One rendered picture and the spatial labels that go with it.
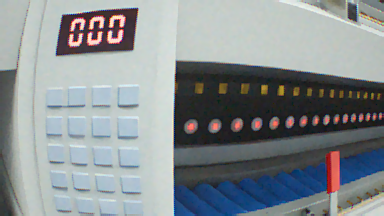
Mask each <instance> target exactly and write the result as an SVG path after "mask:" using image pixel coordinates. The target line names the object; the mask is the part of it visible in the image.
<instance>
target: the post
mask: <svg viewBox="0 0 384 216"><path fill-rule="evenodd" d="M46 3H47V0H30V4H29V7H28V12H27V16H26V20H25V25H24V29H23V35H22V39H21V46H20V52H19V59H18V65H17V69H16V70H15V69H13V70H5V71H2V70H0V151H1V155H2V158H3V162H4V165H5V168H6V171H7V174H8V177H9V181H10V183H11V185H12V189H13V191H14V193H15V196H16V199H17V202H18V204H19V206H20V209H21V211H22V214H23V216H45V211H44V203H43V198H42V193H41V187H40V180H39V174H38V166H37V157H36V147H35V132H34V98H35V76H36V64H37V54H38V46H39V39H40V32H41V26H42V21H43V15H44V13H45V8H46ZM178 5H179V0H160V11H159V24H158V34H157V40H156V59H155V79H154V93H153V123H154V128H153V155H154V173H155V174H154V187H155V199H156V211H157V212H156V216H173V215H174V199H173V181H174V174H173V139H174V93H175V49H176V38H177V12H178Z"/></svg>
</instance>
